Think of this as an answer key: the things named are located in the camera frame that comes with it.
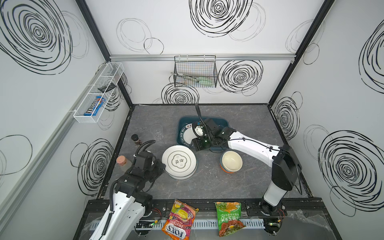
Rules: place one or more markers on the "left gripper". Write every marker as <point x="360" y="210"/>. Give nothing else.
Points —
<point x="156" y="167"/>

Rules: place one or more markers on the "green rim Hao Shi Wei plate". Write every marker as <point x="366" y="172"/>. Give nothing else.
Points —
<point x="186" y="135"/>

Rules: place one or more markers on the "bowls cream inside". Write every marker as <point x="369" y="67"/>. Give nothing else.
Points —
<point x="231" y="162"/>

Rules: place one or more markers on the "white plate green flower motif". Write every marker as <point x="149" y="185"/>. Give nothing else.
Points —
<point x="181" y="163"/>

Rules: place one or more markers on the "clear drinking glass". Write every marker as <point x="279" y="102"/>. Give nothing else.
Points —
<point x="157" y="132"/>

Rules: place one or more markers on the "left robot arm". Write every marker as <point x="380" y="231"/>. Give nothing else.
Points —
<point x="128" y="202"/>

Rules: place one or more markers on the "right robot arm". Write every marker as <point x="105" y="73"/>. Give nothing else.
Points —
<point x="283" y="161"/>

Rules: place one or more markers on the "pink capped bottle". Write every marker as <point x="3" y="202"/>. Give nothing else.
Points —
<point x="124" y="163"/>

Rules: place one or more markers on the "small dark spice bottle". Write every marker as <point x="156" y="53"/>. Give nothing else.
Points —
<point x="135" y="138"/>

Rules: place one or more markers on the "green item in basket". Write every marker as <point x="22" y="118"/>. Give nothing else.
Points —
<point x="206" y="81"/>

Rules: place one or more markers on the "Fox's fruits candy bag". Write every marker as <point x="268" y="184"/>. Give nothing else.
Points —
<point x="179" y="224"/>

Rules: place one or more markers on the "blue M&M's candy bag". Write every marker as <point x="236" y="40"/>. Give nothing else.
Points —
<point x="95" y="106"/>

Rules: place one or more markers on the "green snack bag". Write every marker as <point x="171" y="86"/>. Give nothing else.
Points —
<point x="229" y="214"/>

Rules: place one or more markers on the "black remote in shelf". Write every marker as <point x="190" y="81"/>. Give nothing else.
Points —
<point x="107" y="88"/>

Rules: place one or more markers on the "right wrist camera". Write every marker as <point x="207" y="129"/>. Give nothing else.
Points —
<point x="198" y="131"/>

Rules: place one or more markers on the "black wire basket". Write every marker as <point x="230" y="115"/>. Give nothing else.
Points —
<point x="187" y="69"/>

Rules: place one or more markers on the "white slotted cable duct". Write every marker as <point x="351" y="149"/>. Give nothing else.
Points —
<point x="201" y="225"/>

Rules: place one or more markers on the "white wire shelf basket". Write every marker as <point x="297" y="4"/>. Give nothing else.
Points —
<point x="110" y="72"/>

